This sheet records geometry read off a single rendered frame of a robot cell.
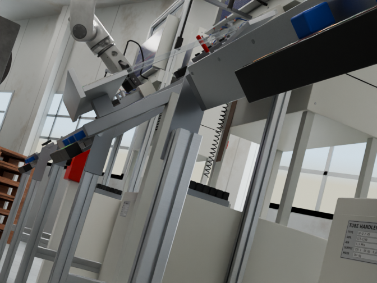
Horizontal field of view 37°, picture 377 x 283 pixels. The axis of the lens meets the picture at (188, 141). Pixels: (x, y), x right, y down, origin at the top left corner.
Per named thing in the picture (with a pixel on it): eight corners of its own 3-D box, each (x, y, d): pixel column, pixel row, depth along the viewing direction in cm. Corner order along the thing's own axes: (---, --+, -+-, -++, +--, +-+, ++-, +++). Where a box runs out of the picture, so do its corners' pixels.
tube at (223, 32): (80, 92, 121) (78, 87, 121) (79, 94, 123) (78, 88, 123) (278, 13, 135) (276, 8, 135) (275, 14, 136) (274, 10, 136)
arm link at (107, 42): (113, 32, 191) (118, 40, 192) (107, 39, 199) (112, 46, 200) (93, 46, 188) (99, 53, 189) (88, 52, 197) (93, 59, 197)
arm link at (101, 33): (105, 36, 188) (113, 33, 197) (81, 3, 186) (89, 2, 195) (86, 51, 190) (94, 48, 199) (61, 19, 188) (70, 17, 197)
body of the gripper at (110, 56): (115, 38, 191) (136, 65, 193) (109, 45, 200) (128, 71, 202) (98, 50, 189) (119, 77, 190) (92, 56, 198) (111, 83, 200)
